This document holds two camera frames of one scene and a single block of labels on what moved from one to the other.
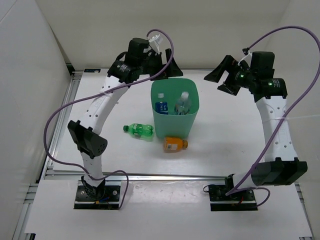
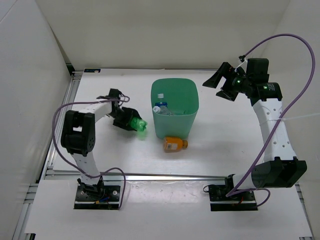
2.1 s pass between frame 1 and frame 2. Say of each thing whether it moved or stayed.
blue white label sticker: stayed
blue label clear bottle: stayed
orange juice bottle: stayed
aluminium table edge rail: stayed
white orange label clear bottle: moved
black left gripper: moved
